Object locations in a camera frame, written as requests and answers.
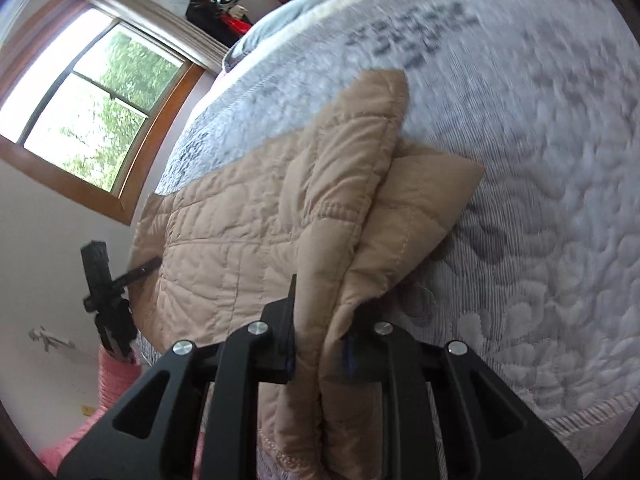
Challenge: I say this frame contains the wooden framed window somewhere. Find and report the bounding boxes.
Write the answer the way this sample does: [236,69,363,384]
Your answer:
[1,0,205,224]

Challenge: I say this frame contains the beige quilted down jacket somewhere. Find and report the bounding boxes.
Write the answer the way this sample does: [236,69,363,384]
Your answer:
[130,70,485,479]

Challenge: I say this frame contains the black tripod stand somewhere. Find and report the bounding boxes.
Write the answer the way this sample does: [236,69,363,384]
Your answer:
[80,240,162,363]

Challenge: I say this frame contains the grey quilted bedspread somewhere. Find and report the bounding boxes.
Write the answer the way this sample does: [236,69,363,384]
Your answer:
[148,0,639,477]

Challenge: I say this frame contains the pink sleeve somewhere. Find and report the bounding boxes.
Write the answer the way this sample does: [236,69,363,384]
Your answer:
[40,340,204,479]

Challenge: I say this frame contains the grey pillow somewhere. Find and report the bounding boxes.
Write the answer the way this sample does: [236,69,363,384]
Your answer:
[222,0,328,73]

